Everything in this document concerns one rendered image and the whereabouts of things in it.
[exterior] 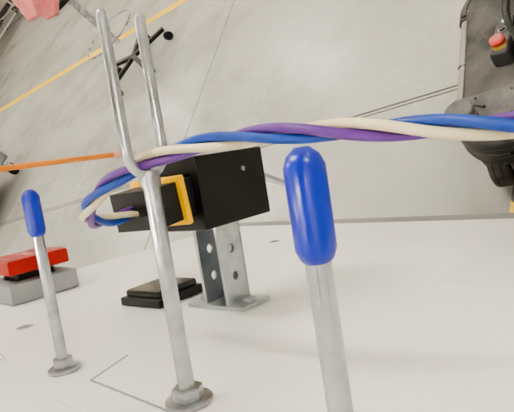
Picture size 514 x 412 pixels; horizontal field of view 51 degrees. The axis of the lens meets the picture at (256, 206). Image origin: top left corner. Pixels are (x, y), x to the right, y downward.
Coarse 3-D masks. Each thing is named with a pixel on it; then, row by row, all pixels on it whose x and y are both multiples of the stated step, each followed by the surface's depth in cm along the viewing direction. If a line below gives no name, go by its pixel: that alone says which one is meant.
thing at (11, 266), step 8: (48, 248) 46; (56, 248) 45; (64, 248) 45; (8, 256) 45; (16, 256) 44; (24, 256) 43; (32, 256) 43; (48, 256) 44; (56, 256) 44; (64, 256) 45; (0, 264) 42; (8, 264) 41; (16, 264) 42; (24, 264) 42; (32, 264) 43; (0, 272) 43; (8, 272) 41; (16, 272) 42; (24, 272) 42; (32, 272) 44; (16, 280) 43
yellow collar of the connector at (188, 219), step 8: (176, 176) 27; (136, 184) 29; (176, 184) 28; (184, 184) 28; (184, 192) 28; (184, 200) 28; (184, 208) 28; (184, 216) 28; (176, 224) 28; (184, 224) 28
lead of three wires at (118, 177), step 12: (144, 156) 19; (120, 168) 19; (144, 168) 19; (108, 180) 20; (120, 180) 19; (96, 192) 20; (108, 192) 20; (84, 204) 21; (96, 204) 21; (84, 216) 22; (96, 216) 24; (108, 216) 25; (120, 216) 26; (132, 216) 27; (96, 228) 25
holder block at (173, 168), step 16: (192, 160) 28; (208, 160) 29; (224, 160) 30; (240, 160) 31; (256, 160) 32; (160, 176) 30; (192, 176) 29; (208, 176) 29; (224, 176) 30; (240, 176) 31; (256, 176) 32; (208, 192) 29; (224, 192) 30; (240, 192) 31; (256, 192) 32; (208, 208) 29; (224, 208) 30; (240, 208) 31; (256, 208) 32; (192, 224) 29; (208, 224) 29; (224, 224) 30
